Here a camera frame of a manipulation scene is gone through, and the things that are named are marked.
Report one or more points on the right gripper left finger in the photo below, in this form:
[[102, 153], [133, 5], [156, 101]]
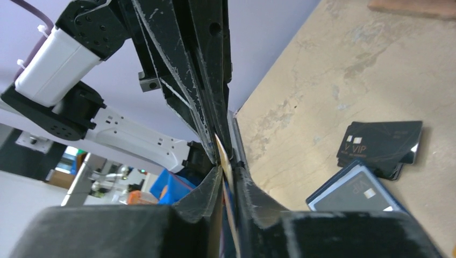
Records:
[[189, 228]]

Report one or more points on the single gold credit card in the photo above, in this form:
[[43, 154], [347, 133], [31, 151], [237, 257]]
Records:
[[228, 191]]

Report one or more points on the black credit card stack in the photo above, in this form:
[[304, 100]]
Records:
[[384, 147]]

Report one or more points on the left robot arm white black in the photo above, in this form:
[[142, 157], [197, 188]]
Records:
[[50, 91]]

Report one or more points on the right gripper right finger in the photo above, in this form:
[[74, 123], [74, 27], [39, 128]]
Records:
[[267, 229]]

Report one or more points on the aluminium frame rail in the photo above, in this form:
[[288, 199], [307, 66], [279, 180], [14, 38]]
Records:
[[237, 143]]

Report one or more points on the single black credit card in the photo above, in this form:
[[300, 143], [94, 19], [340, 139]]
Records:
[[353, 192]]

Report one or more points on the orange capped bottle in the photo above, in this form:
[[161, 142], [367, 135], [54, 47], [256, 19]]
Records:
[[141, 198]]

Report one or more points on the blue plastic bin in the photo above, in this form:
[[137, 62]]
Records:
[[169, 188]]

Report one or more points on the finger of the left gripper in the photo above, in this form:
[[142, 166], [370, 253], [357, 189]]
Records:
[[161, 24], [212, 31]]

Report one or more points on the brown wooden board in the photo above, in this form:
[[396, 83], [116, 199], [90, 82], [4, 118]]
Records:
[[436, 9]]

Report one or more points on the blue leather card holder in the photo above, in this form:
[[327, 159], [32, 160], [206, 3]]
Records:
[[356, 166]]

